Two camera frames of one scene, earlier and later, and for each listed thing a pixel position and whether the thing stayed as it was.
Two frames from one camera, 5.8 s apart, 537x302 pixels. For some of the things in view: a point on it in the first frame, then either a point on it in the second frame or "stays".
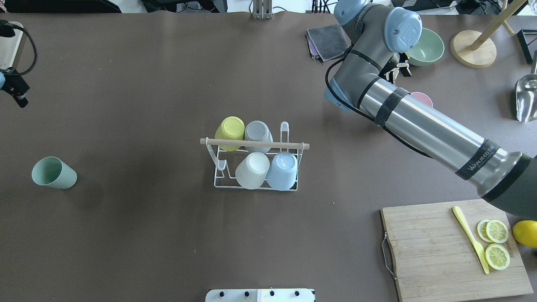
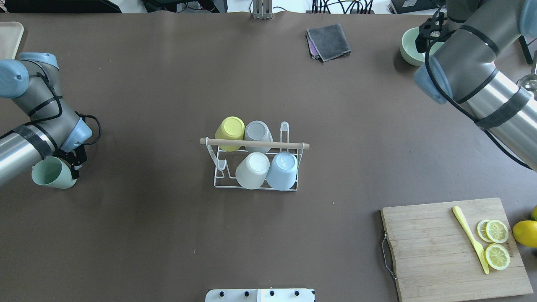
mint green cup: x=53 y=172 stays
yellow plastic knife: x=478 y=248 stays
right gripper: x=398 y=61 -> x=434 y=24
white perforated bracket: x=260 y=295 stays
